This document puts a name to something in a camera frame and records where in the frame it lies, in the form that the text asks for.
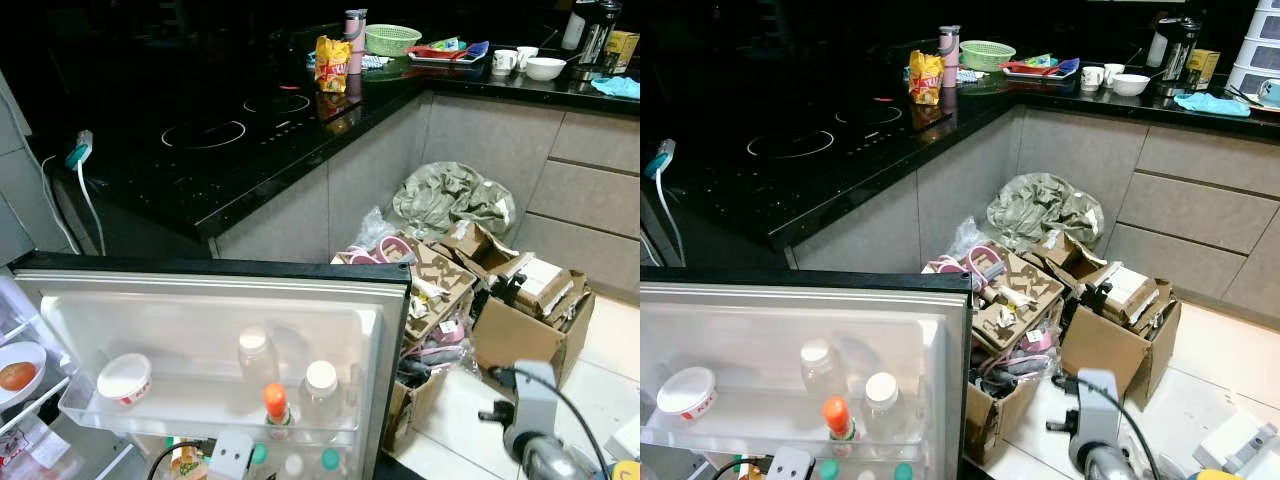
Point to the white cup red print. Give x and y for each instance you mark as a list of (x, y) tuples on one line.
[(686, 392), (124, 378)]

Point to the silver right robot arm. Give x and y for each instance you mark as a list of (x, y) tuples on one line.
[(1105, 464), (545, 458)]

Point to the clear fridge door shelf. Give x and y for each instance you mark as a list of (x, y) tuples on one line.
[(200, 425), (760, 440)]

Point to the black fridge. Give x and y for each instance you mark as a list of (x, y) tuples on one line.
[(20, 310)]

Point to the wide cardboard box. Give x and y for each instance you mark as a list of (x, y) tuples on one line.
[(1110, 360), (520, 340)]

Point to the tall full cardboard box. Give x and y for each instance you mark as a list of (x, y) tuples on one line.
[(430, 290), (1010, 330)]

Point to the white plastic box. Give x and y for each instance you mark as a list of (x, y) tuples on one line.
[(625, 440), (1235, 440)]

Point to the yellow object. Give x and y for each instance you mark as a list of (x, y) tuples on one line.
[(1215, 475), (625, 471)]

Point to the green cap bottle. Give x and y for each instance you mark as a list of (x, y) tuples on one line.
[(828, 468), (330, 458), (903, 470), (259, 452)]

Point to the small open cardboard box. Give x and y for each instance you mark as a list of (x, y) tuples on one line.
[(480, 245), (1065, 255)]

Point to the clear bottle white cap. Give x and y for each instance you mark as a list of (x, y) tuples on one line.
[(880, 400), (257, 355), (320, 390), (820, 368)]

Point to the pink white item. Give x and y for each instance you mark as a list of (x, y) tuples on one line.
[(385, 250), (975, 262)]

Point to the clear plastic bag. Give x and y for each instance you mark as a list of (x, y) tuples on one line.
[(370, 230), (965, 238)]

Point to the grey green bag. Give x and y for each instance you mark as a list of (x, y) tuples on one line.
[(1043, 210), (450, 195)]

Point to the orange cap bottle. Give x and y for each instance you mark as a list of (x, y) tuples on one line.
[(838, 418), (275, 405)]

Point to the grey kitchen cabinet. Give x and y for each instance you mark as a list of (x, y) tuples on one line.
[(470, 140), (1200, 210)]

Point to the yellow label bottle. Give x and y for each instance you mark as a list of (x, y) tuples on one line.
[(185, 462), (745, 470)]

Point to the white teal power adapter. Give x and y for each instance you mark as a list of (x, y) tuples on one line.
[(662, 158), (80, 148)]

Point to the white mug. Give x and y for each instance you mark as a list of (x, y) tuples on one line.
[(1092, 77), (505, 60), (1113, 72), (527, 55)]

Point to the light blue cloth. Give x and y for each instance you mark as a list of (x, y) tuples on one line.
[(1212, 104), (617, 87)]

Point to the white rectangular tray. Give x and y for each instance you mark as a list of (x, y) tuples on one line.
[(1040, 68), (447, 54)]

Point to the blue white checked cloth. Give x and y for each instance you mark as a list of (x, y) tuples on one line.
[(968, 76), (372, 62)]

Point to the yellow red snack bag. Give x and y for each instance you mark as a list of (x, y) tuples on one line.
[(925, 77), (332, 63)]

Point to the black induction cooktop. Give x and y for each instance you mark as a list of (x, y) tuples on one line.
[(240, 120), (830, 130)]

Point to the green plastic basket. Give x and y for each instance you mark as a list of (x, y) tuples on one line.
[(392, 40), (987, 55)]

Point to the yellow box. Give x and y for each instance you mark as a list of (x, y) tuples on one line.
[(1203, 68), (623, 50)]

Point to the steel black kettle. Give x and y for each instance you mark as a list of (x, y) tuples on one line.
[(597, 40), (1175, 55)]

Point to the pink tumbler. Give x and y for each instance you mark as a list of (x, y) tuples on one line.
[(355, 40), (949, 52)]

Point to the light blue mug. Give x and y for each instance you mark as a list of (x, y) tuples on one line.
[(1270, 92)]

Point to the white stacked container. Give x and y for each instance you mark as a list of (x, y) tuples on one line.
[(1258, 50)]

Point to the white bowl orange food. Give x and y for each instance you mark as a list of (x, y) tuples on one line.
[(18, 372)]

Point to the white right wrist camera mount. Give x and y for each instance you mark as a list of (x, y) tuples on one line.
[(1097, 410), (535, 395)]

